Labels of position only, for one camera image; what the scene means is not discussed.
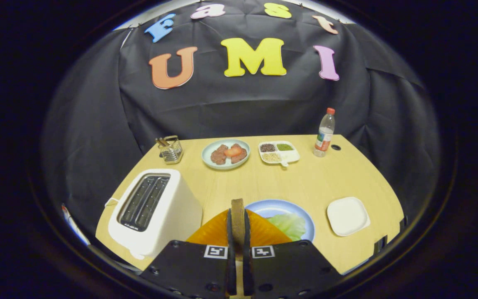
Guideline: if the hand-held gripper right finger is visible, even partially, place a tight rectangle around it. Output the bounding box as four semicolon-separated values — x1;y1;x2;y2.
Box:
242;209;344;299

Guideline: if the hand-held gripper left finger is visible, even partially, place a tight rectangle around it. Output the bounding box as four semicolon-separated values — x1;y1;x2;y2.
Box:
139;208;238;299

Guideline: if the brown bread slice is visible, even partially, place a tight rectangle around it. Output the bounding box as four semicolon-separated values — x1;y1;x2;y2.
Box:
231;199;246;261

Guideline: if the green lettuce leaf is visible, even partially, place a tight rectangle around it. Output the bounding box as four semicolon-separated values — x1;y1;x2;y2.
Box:
268;213;306;242

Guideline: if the blue round plate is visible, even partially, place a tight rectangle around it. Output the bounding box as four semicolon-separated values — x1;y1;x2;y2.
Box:
245;199;315;242

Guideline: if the white toaster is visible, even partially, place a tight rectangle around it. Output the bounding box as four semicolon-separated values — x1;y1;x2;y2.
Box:
108;168;203;260

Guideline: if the brown meat patty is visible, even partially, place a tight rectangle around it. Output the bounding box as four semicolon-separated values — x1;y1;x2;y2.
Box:
210;144;229;165
230;143;248;164

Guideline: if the pale green round plate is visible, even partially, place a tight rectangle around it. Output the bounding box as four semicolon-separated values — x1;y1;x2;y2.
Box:
201;139;251;171

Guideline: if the white square plate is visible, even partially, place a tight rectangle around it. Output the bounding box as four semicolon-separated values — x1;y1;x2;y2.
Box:
327;197;371;237

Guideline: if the white divided dish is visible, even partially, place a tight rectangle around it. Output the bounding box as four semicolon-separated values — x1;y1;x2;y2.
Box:
258;140;300;167

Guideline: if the black table edge clamp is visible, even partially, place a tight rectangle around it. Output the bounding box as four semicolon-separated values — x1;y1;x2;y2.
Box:
373;235;389;255

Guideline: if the clear bottle with red cap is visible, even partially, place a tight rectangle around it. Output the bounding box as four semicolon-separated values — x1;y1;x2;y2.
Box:
313;108;336;158

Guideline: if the black backdrop cloth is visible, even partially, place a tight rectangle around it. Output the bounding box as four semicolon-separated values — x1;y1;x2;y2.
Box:
40;0;441;233

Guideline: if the wire mesh utensil basket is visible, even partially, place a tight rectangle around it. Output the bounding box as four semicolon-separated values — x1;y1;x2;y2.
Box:
155;135;184;165

